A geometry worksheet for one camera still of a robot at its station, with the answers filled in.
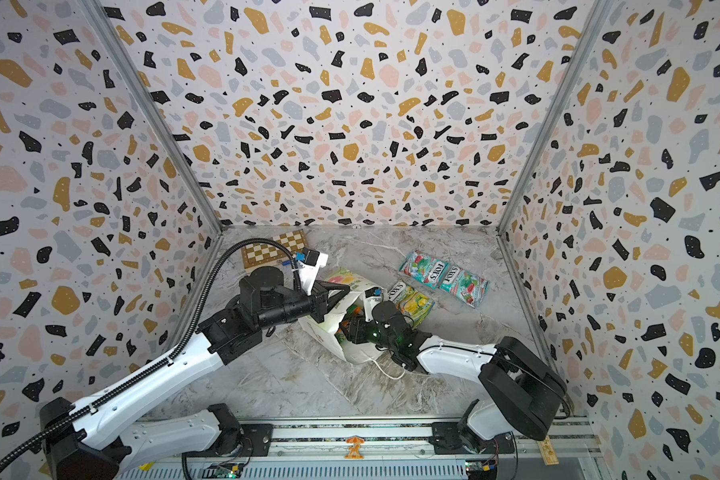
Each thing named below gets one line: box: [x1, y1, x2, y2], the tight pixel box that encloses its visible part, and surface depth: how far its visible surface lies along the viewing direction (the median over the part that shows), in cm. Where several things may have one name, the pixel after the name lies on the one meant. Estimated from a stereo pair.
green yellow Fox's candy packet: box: [388, 280, 435, 330], surface depth 100 cm
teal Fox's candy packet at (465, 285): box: [439, 264, 490, 308], surface depth 104 cm
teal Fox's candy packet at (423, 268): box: [399, 250, 448, 290], surface depth 108 cm
